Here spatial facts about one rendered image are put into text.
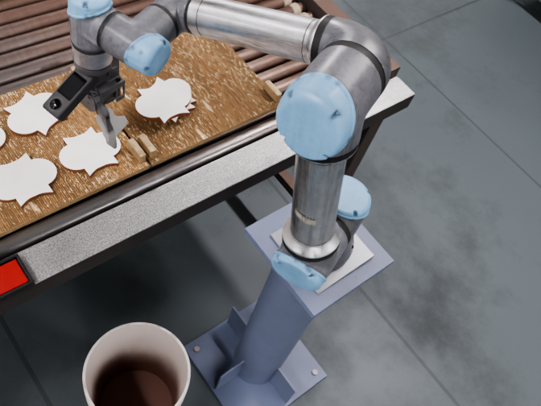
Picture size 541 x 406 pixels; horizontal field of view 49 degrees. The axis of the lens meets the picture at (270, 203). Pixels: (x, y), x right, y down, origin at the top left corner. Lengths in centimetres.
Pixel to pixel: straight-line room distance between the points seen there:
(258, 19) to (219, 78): 60
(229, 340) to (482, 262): 120
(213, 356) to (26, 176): 108
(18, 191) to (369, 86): 81
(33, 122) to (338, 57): 83
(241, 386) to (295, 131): 143
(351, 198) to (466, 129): 206
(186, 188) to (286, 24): 54
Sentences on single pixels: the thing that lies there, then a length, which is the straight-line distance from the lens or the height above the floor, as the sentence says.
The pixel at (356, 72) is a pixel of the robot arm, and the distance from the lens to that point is 88.
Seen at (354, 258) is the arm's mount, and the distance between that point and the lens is 144.
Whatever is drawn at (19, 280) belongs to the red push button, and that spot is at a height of 93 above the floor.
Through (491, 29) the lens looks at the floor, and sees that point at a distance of 401.
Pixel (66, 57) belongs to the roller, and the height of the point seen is 92.
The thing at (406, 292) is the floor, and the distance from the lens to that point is 253.
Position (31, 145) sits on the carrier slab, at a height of 94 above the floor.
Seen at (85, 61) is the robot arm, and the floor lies 125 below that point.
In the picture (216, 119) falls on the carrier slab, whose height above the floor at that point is 94.
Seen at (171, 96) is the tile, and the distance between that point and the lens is 152.
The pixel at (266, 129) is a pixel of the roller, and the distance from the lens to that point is 156.
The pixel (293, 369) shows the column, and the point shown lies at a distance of 223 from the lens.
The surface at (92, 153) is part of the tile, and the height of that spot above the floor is 95.
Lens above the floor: 207
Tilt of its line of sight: 54 degrees down
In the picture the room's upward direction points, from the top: 20 degrees clockwise
